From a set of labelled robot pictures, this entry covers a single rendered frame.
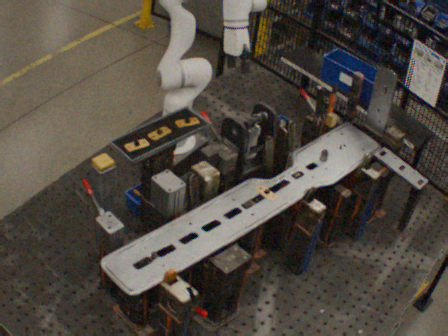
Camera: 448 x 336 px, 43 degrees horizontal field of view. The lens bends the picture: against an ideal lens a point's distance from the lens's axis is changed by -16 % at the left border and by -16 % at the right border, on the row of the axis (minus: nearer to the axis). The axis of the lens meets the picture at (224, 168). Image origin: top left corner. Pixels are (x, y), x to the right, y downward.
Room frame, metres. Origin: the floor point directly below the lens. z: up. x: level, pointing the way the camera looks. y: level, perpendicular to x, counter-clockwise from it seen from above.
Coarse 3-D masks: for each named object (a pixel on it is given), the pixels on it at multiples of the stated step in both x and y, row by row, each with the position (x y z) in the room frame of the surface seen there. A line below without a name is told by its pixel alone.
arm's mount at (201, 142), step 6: (198, 138) 2.35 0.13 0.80; (204, 138) 2.36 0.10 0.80; (198, 144) 2.31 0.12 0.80; (204, 144) 2.33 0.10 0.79; (192, 150) 2.26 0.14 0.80; (198, 150) 2.30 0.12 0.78; (174, 156) 2.21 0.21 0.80; (180, 156) 2.21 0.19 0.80; (186, 156) 2.22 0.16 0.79; (192, 156) 2.26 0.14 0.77; (198, 156) 2.30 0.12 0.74; (174, 162) 2.17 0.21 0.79; (180, 162) 2.19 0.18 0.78; (186, 162) 2.23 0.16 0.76; (192, 162) 2.27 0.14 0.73; (198, 162) 2.30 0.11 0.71; (174, 168) 2.16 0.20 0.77; (180, 168) 2.20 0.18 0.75; (186, 168) 2.23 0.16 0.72; (174, 174) 2.18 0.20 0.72; (180, 174) 2.20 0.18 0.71
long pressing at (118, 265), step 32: (352, 128) 2.35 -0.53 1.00; (320, 160) 2.08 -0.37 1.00; (352, 160) 2.12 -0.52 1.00; (256, 192) 1.82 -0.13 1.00; (288, 192) 1.85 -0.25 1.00; (192, 224) 1.61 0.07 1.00; (224, 224) 1.63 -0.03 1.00; (256, 224) 1.66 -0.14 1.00; (128, 256) 1.40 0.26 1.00; (192, 256) 1.46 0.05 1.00; (128, 288) 1.26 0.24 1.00
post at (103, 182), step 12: (96, 168) 1.64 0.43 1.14; (108, 168) 1.66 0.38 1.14; (96, 180) 1.64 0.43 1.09; (108, 180) 1.65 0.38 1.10; (96, 192) 1.64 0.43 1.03; (108, 192) 1.65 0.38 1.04; (108, 204) 1.65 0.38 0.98; (96, 216) 1.66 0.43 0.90; (96, 228) 1.66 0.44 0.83; (96, 240) 1.66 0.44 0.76; (96, 252) 1.65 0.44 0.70
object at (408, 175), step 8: (376, 152) 2.21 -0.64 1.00; (384, 160) 2.16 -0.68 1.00; (392, 160) 2.17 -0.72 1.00; (400, 160) 2.18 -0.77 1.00; (392, 168) 2.11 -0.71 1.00; (408, 168) 2.14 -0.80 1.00; (400, 176) 2.08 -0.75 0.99; (408, 176) 2.08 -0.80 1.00; (416, 176) 2.09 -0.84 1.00; (416, 184) 2.03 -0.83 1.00; (424, 184) 2.04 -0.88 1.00
